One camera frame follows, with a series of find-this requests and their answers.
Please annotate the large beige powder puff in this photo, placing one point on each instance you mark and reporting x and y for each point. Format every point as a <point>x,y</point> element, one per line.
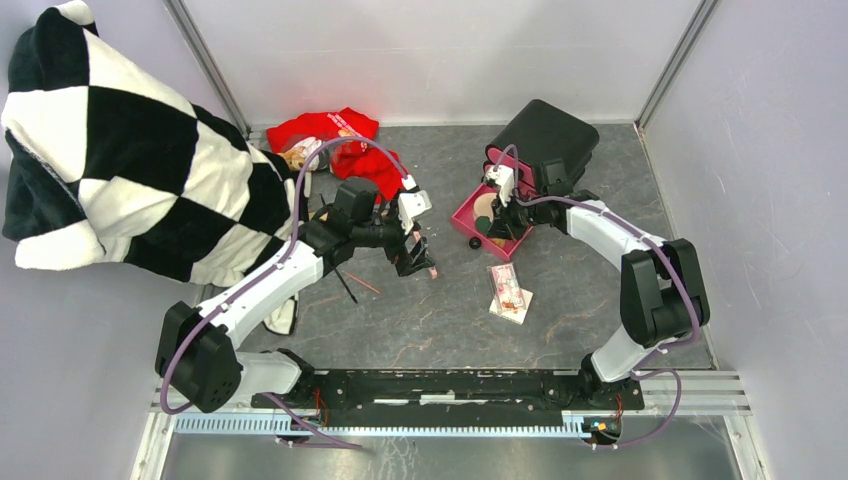
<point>483,206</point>

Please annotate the red cloth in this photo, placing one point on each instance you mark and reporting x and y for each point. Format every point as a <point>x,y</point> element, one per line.
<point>348,159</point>

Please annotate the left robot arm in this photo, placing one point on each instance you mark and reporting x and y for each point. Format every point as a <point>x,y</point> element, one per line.
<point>198,352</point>

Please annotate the black thin brush stick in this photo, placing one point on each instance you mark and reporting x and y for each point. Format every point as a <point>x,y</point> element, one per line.
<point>345,286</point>

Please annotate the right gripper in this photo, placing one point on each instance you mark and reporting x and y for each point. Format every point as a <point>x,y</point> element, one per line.
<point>503,225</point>

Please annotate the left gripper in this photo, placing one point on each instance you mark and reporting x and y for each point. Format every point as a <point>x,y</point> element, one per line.
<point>409,263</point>

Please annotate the black pink drawer organizer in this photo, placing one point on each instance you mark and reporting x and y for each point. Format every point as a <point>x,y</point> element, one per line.
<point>549,149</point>

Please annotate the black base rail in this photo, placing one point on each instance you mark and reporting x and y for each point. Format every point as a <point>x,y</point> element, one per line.
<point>464,398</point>

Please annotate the small plush doll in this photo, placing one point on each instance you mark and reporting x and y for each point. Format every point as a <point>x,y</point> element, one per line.
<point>296,155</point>

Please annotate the black white checkered blanket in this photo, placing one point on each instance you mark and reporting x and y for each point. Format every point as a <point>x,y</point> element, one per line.
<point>110,165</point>

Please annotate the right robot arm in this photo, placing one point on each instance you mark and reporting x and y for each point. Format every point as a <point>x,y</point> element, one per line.
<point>662,300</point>

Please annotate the pink makeup package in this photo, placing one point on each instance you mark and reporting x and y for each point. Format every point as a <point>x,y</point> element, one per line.
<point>506,287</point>

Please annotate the rose pencil near mirror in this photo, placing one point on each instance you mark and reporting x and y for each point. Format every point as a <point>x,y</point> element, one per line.
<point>363,283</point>

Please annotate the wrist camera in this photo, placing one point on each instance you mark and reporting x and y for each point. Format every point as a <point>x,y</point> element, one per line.
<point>502,178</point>
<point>412,202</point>

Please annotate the green round mirror brush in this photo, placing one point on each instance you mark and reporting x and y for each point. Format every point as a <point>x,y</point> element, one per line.
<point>483,225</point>

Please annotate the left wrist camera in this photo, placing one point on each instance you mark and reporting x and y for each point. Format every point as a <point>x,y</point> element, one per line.
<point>412,202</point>

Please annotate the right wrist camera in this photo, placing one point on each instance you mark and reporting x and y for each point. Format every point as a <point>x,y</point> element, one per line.
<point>502,178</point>

